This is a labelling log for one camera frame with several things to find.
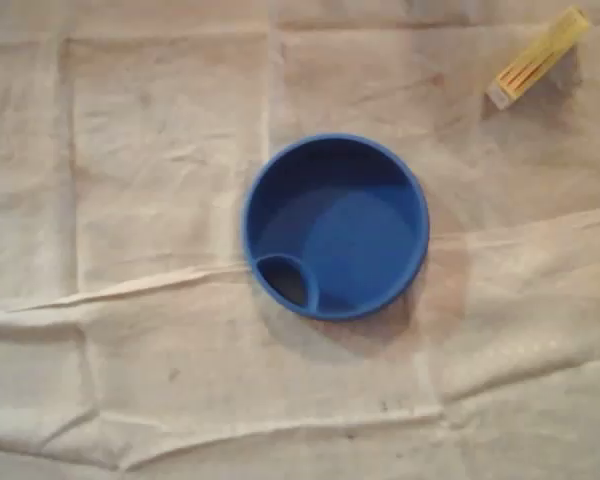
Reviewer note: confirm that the yellow banana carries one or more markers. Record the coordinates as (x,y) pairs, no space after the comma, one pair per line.
(535,62)

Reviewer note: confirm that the blue plastic bowl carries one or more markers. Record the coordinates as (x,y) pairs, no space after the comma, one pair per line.
(360,235)

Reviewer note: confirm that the white wrinkled cloth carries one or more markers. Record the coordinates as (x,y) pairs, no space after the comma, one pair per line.
(130,200)

